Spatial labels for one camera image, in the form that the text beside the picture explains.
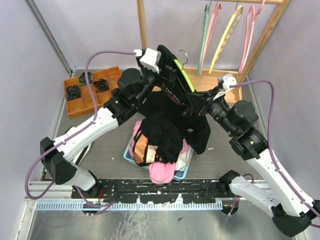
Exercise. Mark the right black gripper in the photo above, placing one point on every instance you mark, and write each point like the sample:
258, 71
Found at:
198, 100

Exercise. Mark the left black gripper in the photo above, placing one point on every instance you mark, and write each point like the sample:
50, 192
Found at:
171, 75

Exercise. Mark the lime green hanger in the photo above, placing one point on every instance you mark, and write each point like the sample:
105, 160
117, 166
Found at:
183, 72

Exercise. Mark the black printed t shirt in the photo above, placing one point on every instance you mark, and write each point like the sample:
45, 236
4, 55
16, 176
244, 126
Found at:
155, 139

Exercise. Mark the white t shirt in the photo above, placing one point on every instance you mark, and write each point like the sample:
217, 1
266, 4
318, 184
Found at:
184, 159

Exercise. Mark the mint green hanger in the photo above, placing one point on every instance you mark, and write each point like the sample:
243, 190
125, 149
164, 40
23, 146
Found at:
203, 39

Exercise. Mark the pink t shirt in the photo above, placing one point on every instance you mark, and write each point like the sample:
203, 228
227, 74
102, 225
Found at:
161, 173

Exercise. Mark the salmon pink metal hanger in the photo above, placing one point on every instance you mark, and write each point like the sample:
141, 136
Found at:
212, 19

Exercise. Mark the yellow hanger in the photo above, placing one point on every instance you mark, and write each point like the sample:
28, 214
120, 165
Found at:
233, 21

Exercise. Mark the pink plastic hanger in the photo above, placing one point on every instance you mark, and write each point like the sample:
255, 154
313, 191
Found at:
251, 16

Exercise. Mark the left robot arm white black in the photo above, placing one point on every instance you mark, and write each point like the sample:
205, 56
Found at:
57, 155

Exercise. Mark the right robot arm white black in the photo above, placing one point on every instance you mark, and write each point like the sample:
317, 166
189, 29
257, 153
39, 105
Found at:
290, 208

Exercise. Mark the wooden clothes rack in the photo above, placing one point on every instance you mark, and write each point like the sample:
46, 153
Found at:
178, 25

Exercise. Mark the orange wooden divider tray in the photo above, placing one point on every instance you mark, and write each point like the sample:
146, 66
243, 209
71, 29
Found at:
84, 105

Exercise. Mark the light blue plastic basket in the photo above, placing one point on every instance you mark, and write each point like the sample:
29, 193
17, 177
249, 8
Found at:
178, 176

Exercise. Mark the green black rolled sock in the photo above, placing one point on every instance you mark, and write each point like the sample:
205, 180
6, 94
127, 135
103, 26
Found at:
82, 80

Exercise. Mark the black white striped cloth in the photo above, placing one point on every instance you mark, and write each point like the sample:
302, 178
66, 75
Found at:
81, 155

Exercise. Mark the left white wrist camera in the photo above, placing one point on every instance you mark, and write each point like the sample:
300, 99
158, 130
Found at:
148, 59

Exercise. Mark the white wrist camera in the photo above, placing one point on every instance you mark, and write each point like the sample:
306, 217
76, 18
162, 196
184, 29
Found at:
225, 85
148, 59

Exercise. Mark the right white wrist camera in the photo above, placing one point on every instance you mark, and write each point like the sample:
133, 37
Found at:
225, 85

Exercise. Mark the black mounting base plate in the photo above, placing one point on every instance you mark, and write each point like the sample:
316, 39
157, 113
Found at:
130, 191

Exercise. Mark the aluminium rail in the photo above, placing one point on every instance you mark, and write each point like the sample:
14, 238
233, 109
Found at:
66, 197

